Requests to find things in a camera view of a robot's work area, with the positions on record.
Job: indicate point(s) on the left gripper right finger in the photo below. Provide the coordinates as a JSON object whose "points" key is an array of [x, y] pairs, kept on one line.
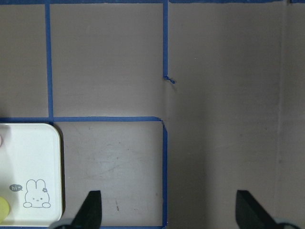
{"points": [[249, 214]]}

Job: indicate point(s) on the cream plastic tray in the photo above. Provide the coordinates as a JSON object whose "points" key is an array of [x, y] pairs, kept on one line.
{"points": [[30, 174]]}

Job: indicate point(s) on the yellow plastic cup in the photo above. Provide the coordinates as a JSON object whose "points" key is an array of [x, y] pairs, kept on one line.
{"points": [[4, 208]]}

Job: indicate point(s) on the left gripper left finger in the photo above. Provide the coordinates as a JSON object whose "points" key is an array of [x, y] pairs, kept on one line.
{"points": [[89, 216]]}

